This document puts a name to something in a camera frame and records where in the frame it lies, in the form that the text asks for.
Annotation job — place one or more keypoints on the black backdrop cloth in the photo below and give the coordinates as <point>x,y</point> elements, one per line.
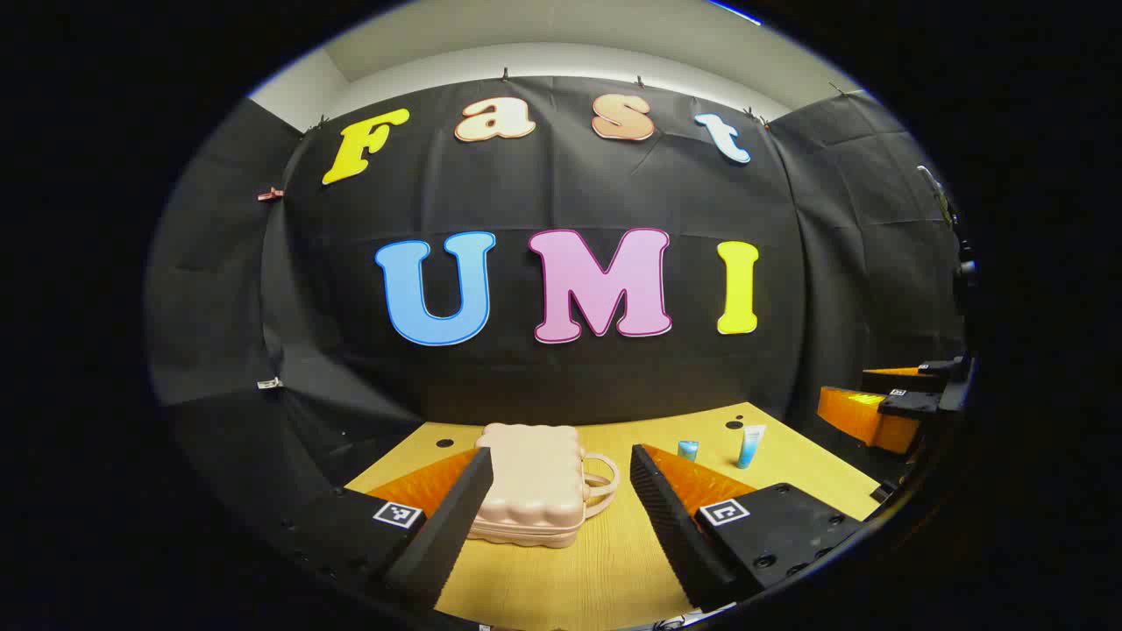
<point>526,377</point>

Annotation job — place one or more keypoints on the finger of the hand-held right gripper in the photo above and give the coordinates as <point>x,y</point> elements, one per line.
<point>903,381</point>
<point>907,404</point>

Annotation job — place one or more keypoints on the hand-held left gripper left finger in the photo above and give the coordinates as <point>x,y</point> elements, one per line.
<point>447,526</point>

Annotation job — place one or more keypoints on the blue skin care bottle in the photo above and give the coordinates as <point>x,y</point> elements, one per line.
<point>688,450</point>

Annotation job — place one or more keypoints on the light blue cream tube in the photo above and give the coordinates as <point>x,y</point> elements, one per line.
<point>749,447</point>

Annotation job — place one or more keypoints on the red cloth clip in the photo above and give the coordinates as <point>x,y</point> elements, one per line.
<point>270,194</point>

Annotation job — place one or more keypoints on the silver cloth clip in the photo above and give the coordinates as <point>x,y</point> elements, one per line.
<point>269,383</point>

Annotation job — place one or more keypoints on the beige pink suitcase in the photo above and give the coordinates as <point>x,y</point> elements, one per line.
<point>535,482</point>

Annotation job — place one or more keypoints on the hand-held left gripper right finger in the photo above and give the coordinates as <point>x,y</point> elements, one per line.
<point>671,526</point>

